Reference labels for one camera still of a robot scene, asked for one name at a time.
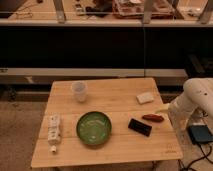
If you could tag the white tube with cap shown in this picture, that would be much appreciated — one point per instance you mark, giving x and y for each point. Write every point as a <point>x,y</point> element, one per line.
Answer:
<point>54,137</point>

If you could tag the clear plastic cup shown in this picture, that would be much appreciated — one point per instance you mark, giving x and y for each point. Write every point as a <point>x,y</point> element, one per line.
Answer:
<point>79,90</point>

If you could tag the black eraser block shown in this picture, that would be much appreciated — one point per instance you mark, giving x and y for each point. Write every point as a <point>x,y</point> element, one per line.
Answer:
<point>140,127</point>

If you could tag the green bowl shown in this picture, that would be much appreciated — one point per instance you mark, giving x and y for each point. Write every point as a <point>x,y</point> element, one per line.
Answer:
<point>94,128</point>

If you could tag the white sponge block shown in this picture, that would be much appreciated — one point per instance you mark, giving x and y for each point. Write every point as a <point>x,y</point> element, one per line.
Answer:
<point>145,98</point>

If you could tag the dark blue box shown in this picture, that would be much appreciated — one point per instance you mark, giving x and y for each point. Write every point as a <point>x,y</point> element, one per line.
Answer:
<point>200,134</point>

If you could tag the wooden table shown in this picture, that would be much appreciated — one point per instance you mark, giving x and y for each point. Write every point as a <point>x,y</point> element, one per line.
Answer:
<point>117,99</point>

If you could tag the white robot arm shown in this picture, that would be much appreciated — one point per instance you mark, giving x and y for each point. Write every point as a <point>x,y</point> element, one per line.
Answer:
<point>197,94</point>

